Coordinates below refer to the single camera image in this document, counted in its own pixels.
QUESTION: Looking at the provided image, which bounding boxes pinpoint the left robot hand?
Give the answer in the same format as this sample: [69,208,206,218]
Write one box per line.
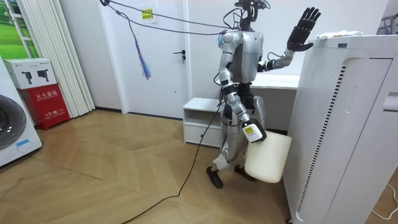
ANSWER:
[286,6,322,53]

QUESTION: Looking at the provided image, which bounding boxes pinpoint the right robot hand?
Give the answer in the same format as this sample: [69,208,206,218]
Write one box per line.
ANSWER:
[241,119,268,144]

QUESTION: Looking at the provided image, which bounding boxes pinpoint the white plastic waste bin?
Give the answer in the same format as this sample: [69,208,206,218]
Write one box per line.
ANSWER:
[244,130,293,184]

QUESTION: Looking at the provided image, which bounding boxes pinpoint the robot legs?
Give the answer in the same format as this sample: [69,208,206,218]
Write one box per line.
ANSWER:
[206,93,267,190]

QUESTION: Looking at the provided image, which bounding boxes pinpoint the white cloth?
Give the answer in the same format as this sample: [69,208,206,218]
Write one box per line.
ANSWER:
[315,30,364,40]

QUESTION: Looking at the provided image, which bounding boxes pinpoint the small white bedside cabinet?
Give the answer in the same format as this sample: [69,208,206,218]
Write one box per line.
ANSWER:
[182,97,226,149]

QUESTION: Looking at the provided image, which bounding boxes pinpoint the white desk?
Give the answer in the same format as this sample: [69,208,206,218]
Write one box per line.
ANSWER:
[248,73,301,132]

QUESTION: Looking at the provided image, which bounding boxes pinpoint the robot body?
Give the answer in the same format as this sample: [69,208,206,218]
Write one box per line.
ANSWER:
[222,0,272,110]

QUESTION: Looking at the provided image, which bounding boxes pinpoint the grey metal rack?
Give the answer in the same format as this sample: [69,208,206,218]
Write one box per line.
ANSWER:
[376,12,398,36]

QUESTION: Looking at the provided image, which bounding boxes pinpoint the tall white perforated appliance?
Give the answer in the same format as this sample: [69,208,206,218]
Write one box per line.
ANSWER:
[282,34,398,224]

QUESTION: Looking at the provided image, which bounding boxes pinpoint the white door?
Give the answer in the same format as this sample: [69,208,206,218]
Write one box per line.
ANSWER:
[98,0,190,119]

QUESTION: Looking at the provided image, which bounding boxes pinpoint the yellow paper note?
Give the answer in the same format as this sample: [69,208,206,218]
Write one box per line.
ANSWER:
[141,8,155,22]

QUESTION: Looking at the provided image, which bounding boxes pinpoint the red fire extinguisher box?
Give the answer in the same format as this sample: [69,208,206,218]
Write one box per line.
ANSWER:
[19,83,72,131]

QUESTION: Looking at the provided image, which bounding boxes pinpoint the white folding curtain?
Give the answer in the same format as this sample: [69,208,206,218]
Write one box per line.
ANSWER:
[17,0,96,119]

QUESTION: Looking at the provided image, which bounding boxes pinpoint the white cardboard box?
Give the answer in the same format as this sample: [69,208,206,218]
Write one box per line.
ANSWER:
[2,57,58,91]

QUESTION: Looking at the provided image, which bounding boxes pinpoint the white washing machine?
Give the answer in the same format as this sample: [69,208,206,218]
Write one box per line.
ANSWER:
[0,57,44,168]

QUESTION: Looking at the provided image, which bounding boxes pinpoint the window with green view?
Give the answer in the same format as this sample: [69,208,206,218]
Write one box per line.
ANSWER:
[0,0,40,61]

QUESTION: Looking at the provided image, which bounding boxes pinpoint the black floor cable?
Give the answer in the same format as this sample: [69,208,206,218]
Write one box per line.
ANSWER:
[120,90,227,224]

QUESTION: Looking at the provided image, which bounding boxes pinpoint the black door handle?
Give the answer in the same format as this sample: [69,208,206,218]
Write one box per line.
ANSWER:
[173,49,187,65]

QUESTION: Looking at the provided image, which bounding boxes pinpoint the cable bundle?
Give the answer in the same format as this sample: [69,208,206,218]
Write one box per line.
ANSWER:
[98,0,233,81]

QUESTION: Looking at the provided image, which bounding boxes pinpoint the white floor cable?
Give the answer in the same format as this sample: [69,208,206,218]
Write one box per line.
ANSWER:
[371,183,398,221]

